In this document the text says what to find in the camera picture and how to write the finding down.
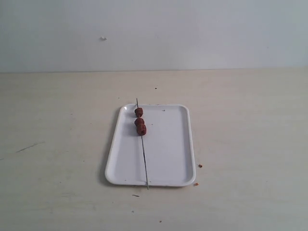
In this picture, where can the white rectangular plastic tray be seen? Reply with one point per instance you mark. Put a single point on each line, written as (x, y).
(168, 147)

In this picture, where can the red meat chunk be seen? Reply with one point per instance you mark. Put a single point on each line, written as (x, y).
(138, 112)
(138, 121)
(141, 129)

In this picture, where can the red meat chunk top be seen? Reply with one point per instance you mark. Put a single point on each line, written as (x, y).
(138, 112)

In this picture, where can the thin metal skewer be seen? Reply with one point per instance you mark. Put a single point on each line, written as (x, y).
(143, 150)

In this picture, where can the red meat chunk bottom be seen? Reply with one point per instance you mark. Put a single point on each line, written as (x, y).
(141, 129)

